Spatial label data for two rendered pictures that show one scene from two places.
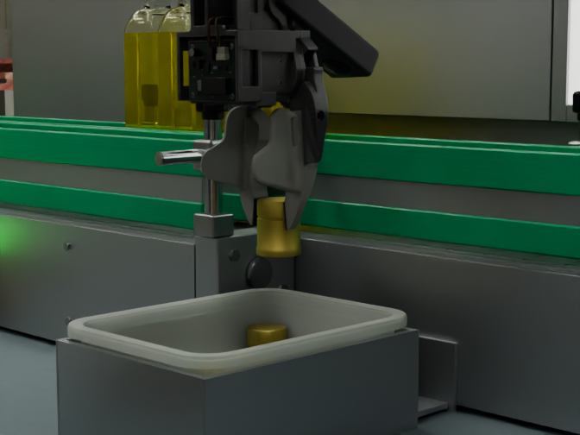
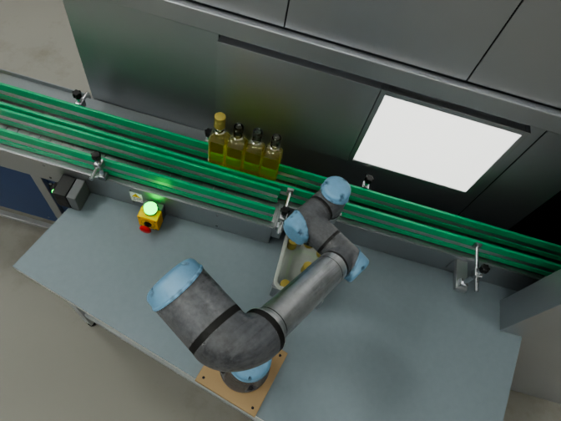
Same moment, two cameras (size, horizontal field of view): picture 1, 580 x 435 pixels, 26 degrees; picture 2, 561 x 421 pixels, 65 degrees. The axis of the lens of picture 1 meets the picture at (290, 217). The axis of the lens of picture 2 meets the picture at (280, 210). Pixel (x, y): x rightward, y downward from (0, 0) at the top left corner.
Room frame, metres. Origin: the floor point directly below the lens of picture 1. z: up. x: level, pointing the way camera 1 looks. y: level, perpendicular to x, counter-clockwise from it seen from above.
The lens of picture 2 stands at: (0.61, 0.57, 2.17)
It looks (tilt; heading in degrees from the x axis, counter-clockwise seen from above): 60 degrees down; 314
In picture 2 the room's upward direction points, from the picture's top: 17 degrees clockwise
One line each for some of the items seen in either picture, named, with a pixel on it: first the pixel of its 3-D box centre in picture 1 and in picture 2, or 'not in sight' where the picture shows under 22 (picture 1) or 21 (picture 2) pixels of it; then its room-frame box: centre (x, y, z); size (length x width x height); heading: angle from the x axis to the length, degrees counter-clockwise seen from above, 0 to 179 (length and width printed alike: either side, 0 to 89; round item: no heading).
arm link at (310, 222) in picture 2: not in sight; (311, 225); (0.92, 0.12, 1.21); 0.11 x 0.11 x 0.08; 14
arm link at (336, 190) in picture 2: not in sight; (331, 198); (0.96, 0.03, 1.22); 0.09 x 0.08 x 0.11; 104
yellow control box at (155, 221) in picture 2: not in sight; (151, 215); (1.35, 0.40, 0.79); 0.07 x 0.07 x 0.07; 45
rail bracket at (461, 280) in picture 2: not in sight; (467, 273); (0.64, -0.40, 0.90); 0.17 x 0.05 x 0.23; 135
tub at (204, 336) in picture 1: (241, 372); (303, 267); (0.94, 0.04, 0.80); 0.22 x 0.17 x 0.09; 135
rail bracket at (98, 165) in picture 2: not in sight; (96, 172); (1.48, 0.51, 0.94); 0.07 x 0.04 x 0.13; 135
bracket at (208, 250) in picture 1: (248, 270); (280, 221); (1.11, 0.04, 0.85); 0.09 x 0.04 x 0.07; 135
